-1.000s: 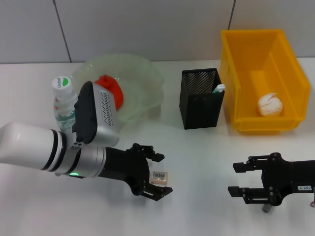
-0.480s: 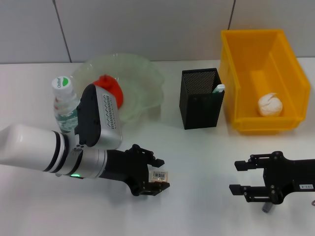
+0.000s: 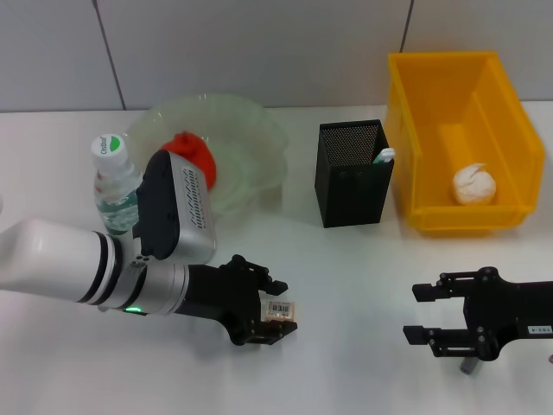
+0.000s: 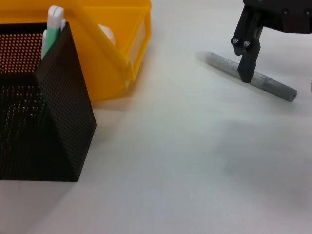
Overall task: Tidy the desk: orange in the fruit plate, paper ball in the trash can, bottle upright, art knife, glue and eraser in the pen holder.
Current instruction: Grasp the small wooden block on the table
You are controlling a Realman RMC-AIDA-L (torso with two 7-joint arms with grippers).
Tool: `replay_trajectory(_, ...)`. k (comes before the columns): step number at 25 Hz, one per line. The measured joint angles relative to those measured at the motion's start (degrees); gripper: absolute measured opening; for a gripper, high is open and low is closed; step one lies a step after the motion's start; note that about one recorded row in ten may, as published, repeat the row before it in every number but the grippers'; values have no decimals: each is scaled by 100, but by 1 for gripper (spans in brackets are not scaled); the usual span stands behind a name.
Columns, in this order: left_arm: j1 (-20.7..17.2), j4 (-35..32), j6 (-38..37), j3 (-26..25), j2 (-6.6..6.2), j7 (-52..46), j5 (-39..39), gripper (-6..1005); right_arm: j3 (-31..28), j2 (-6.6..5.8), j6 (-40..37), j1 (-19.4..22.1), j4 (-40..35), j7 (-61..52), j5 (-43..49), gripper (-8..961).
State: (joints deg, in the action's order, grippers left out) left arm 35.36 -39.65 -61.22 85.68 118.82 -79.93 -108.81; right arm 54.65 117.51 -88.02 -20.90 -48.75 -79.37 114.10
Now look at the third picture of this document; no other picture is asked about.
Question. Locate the green glass fruit plate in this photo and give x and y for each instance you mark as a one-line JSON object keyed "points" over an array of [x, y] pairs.
{"points": [[250, 142]]}

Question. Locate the beige eraser with barcode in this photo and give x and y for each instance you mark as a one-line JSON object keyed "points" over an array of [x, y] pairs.
{"points": [[281, 309]]}

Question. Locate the grey marker pen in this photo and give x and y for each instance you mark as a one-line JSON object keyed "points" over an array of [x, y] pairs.
{"points": [[470, 365]]}

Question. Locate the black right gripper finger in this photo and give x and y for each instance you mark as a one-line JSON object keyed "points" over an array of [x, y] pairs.
{"points": [[422, 292], [415, 335]]}

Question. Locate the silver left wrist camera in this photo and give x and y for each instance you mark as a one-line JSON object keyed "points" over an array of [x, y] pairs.
{"points": [[173, 207]]}

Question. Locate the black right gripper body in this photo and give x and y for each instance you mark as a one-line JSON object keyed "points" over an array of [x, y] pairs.
{"points": [[497, 307]]}

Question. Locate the clear green-label water bottle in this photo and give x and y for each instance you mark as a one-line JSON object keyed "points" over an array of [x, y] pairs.
{"points": [[110, 173]]}

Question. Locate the white paper ball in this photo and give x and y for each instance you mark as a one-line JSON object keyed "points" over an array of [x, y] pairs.
{"points": [[474, 183]]}

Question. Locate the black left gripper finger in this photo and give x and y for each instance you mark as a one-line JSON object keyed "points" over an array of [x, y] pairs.
{"points": [[281, 329], [274, 286]]}

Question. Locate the red orange fruit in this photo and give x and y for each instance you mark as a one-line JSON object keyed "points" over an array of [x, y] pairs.
{"points": [[198, 151]]}

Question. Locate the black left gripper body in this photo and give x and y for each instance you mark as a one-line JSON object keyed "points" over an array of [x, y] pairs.
{"points": [[220, 294]]}

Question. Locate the black mesh pen holder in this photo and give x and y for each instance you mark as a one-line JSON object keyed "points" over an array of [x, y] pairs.
{"points": [[352, 199]]}

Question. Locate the green white pen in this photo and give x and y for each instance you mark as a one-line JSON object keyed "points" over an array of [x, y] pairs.
{"points": [[383, 155]]}

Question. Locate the yellow plastic bin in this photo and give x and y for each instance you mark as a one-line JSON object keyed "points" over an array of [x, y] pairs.
{"points": [[466, 108]]}

